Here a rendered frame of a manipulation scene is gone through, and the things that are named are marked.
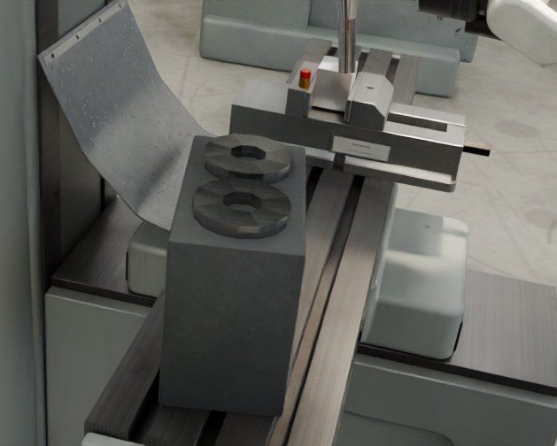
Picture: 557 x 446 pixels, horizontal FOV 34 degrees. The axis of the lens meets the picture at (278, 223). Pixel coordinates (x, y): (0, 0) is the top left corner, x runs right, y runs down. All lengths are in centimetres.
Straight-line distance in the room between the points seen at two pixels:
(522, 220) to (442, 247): 195
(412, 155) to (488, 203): 209
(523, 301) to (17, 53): 86
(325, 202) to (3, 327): 52
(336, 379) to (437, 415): 45
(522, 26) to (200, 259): 55
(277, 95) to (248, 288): 65
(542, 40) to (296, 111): 38
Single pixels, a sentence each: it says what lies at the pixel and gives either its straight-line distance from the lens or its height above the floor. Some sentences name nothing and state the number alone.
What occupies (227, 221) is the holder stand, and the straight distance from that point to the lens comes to 79.
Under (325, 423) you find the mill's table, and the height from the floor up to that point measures 93.
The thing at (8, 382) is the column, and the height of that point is 56.
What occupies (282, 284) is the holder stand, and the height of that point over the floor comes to 108.
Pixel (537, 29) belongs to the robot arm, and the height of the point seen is 121.
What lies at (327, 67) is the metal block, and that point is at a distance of 135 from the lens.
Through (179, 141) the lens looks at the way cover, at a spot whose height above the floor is 89.
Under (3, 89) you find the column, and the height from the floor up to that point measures 104.
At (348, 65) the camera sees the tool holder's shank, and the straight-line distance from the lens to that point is 127.
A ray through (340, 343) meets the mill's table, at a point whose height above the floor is 93.
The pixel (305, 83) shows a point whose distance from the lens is 133.
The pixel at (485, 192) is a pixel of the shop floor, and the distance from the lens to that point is 350.
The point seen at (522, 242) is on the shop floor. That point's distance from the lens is 322.
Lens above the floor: 152
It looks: 30 degrees down
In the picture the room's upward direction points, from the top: 7 degrees clockwise
